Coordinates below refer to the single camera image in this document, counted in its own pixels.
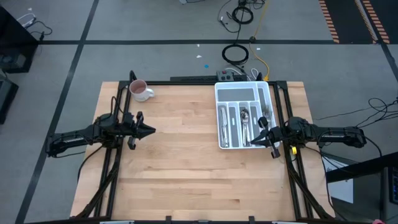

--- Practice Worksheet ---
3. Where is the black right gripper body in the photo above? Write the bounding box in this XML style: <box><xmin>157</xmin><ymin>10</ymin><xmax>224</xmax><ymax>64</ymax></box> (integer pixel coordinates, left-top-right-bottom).
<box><xmin>257</xmin><ymin>116</ymin><xmax>289</xmax><ymax>159</ymax></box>

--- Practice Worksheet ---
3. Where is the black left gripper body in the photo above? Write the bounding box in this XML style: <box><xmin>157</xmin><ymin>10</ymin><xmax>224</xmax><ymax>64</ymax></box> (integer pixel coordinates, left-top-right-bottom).
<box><xmin>123</xmin><ymin>111</ymin><xmax>146</xmax><ymax>151</ymax></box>

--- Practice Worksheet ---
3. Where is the silver spoon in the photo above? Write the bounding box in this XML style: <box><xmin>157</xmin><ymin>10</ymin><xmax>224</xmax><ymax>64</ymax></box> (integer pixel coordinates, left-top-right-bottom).
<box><xmin>239</xmin><ymin>108</ymin><xmax>251</xmax><ymax>147</ymax></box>
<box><xmin>241</xmin><ymin>109</ymin><xmax>252</xmax><ymax>147</ymax></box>
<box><xmin>241</xmin><ymin>108</ymin><xmax>252</xmax><ymax>147</ymax></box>
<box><xmin>240</xmin><ymin>108</ymin><xmax>251</xmax><ymax>147</ymax></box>

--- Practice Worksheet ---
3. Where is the silver fork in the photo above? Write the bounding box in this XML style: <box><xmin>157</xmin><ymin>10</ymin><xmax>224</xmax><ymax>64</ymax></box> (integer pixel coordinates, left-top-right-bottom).
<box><xmin>261</xmin><ymin>105</ymin><xmax>272</xmax><ymax>124</ymax></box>
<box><xmin>262</xmin><ymin>105</ymin><xmax>274</xmax><ymax>125</ymax></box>
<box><xmin>219</xmin><ymin>105</ymin><xmax>230</xmax><ymax>148</ymax></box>
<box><xmin>262</xmin><ymin>105</ymin><xmax>273</xmax><ymax>125</ymax></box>

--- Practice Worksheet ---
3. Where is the white mug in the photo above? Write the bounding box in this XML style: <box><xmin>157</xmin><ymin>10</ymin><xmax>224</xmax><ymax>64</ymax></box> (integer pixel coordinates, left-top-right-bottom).
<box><xmin>129</xmin><ymin>78</ymin><xmax>155</xmax><ymax>103</ymax></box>

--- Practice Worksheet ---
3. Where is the white cutlery tray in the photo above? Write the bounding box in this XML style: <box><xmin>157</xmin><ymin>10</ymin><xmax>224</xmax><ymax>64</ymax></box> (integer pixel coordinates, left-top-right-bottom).
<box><xmin>214</xmin><ymin>80</ymin><xmax>280</xmax><ymax>150</ymax></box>

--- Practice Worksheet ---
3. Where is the grey power strip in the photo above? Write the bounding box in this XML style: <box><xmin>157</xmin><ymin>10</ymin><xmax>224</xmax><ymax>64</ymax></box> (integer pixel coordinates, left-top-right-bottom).
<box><xmin>216</xmin><ymin>70</ymin><xmax>234</xmax><ymax>82</ymax></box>

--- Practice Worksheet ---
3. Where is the white paper sheet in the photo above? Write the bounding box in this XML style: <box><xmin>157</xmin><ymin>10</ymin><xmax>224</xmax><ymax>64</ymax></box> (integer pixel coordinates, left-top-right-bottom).
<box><xmin>322</xmin><ymin>155</ymin><xmax>354</xmax><ymax>205</ymax></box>

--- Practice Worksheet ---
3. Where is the black desk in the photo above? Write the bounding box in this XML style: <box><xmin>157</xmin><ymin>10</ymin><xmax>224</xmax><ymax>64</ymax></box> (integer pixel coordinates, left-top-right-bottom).
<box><xmin>325</xmin><ymin>152</ymin><xmax>398</xmax><ymax>184</ymax></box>

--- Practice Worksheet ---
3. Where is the orange black hazard tape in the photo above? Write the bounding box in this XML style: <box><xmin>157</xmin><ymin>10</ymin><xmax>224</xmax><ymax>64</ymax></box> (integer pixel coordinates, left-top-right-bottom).
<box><xmin>355</xmin><ymin>0</ymin><xmax>391</xmax><ymax>44</ymax></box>
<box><xmin>318</xmin><ymin>0</ymin><xmax>340</xmax><ymax>44</ymax></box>

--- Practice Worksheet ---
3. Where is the black monitor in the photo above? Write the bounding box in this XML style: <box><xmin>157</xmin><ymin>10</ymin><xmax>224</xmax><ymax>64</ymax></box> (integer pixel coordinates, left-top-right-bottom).
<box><xmin>381</xmin><ymin>166</ymin><xmax>398</xmax><ymax>223</ymax></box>

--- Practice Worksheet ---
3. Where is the black case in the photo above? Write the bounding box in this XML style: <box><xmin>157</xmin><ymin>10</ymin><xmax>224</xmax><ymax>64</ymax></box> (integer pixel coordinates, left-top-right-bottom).
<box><xmin>0</xmin><ymin>77</ymin><xmax>19</xmax><ymax>124</ymax></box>

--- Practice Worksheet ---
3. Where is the black cabinet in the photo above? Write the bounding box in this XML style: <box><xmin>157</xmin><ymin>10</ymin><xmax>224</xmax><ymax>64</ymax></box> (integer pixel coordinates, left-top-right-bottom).
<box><xmin>0</xmin><ymin>6</ymin><xmax>40</xmax><ymax>74</ymax></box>

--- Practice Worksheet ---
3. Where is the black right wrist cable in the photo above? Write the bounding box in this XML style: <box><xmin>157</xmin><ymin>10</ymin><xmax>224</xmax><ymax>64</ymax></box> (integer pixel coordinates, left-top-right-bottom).
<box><xmin>287</xmin><ymin>136</ymin><xmax>301</xmax><ymax>158</ymax></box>

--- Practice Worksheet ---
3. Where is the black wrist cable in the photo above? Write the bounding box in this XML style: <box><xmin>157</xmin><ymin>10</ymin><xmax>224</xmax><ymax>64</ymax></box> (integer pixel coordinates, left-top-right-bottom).
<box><xmin>287</xmin><ymin>136</ymin><xmax>301</xmax><ymax>158</ymax></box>
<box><xmin>107</xmin><ymin>95</ymin><xmax>126</xmax><ymax>121</ymax></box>

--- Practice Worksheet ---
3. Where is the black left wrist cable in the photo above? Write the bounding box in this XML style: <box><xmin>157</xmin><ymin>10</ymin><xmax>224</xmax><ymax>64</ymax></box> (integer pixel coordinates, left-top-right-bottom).
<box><xmin>107</xmin><ymin>95</ymin><xmax>126</xmax><ymax>121</ymax></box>

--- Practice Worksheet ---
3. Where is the black aluminium table frame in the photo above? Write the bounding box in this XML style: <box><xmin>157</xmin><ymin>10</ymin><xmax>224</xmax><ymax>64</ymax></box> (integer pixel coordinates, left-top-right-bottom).
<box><xmin>70</xmin><ymin>70</ymin><xmax>335</xmax><ymax>224</ymax></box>

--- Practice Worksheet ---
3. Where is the white cable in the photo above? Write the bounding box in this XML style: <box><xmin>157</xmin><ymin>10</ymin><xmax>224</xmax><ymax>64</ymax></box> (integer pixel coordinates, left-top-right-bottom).
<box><xmin>223</xmin><ymin>67</ymin><xmax>259</xmax><ymax>80</ymax></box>

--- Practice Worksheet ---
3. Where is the black arm base cable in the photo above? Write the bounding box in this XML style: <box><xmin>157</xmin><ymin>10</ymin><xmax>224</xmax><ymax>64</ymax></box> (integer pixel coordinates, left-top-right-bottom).
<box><xmin>76</xmin><ymin>144</ymin><xmax>105</xmax><ymax>183</ymax></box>

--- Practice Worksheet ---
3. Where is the black coiled cable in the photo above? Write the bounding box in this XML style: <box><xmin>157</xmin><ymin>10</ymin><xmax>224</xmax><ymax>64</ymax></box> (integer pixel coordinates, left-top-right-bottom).
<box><xmin>221</xmin><ymin>44</ymin><xmax>249</xmax><ymax>66</ymax></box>
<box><xmin>231</xmin><ymin>5</ymin><xmax>254</xmax><ymax>25</ymax></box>

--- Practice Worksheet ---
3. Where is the black floor cable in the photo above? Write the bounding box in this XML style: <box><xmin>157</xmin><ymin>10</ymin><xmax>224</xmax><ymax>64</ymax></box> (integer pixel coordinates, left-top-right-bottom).
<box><xmin>323</xmin><ymin>97</ymin><xmax>398</xmax><ymax>147</ymax></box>

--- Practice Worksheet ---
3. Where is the yellow floor cable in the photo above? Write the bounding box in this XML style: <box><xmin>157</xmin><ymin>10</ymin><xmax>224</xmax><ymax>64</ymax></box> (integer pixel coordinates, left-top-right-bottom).
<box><xmin>248</xmin><ymin>0</ymin><xmax>271</xmax><ymax>82</ymax></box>

